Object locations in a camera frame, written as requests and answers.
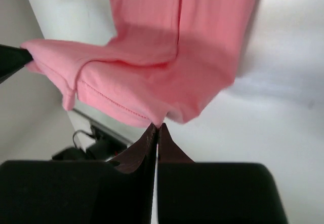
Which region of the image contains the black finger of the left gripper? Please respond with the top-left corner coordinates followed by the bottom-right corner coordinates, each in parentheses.
top-left (0, 45), bottom-right (33, 83)

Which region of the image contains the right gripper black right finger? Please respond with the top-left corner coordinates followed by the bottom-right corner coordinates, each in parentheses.
top-left (157, 124), bottom-right (288, 223)

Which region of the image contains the light pink t shirt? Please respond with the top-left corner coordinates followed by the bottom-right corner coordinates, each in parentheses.
top-left (22, 0), bottom-right (256, 127)

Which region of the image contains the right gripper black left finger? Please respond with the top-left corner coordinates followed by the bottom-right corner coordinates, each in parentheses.
top-left (1, 125), bottom-right (156, 223)

